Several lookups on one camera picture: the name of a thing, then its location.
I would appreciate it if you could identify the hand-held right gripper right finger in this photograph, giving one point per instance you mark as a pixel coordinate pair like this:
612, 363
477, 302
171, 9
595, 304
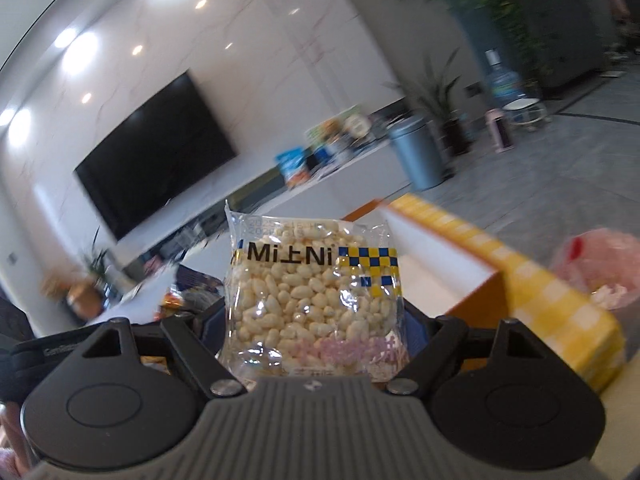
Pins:
415, 327

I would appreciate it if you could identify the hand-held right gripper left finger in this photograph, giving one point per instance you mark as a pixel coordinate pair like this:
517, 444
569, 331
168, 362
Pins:
211, 327

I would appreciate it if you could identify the orange cardboard box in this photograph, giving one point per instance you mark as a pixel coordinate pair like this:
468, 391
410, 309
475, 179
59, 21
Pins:
435, 260

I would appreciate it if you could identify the clear puffed rice snack packet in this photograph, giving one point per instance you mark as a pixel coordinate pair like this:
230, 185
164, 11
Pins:
310, 300

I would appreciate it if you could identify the person's left forearm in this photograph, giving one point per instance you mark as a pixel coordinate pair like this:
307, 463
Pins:
9, 435

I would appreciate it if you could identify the orange snack packet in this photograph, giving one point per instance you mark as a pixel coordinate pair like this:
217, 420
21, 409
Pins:
172, 300

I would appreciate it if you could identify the dark blue snack packet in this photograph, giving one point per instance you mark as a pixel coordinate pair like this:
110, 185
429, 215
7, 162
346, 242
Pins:
200, 280

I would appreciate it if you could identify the small potted plant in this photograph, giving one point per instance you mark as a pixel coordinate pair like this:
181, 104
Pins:
87, 290

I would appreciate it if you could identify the yellow checked tablecloth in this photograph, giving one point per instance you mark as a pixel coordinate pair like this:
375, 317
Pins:
545, 300

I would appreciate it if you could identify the grey-blue round trash bin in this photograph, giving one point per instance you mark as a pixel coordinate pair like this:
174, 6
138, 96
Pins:
415, 152

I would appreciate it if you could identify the blue snack bag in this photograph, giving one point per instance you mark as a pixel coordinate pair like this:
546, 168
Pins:
292, 167

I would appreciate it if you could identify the white television cabinet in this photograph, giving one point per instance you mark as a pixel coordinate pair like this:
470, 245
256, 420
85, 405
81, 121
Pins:
350, 160

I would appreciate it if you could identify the pink stool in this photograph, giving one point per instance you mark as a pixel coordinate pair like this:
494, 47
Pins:
500, 130

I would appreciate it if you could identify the green picture book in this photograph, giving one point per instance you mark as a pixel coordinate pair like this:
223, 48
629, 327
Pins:
325, 127

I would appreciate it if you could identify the tall potted plant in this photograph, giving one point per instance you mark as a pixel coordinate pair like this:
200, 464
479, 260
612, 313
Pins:
440, 100

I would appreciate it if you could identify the white round stool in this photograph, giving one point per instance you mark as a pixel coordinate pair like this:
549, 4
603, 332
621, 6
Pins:
525, 110

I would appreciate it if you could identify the large blue water bottle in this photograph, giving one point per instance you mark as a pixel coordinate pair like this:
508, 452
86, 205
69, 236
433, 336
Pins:
502, 82

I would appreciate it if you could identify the grey sideboard cabinet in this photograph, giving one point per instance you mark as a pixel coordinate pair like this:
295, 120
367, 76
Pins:
565, 35

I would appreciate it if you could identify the green climbing plant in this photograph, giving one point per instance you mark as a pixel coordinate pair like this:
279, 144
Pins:
500, 5

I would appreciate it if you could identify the black wall television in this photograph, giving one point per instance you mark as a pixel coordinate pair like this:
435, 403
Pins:
155, 160

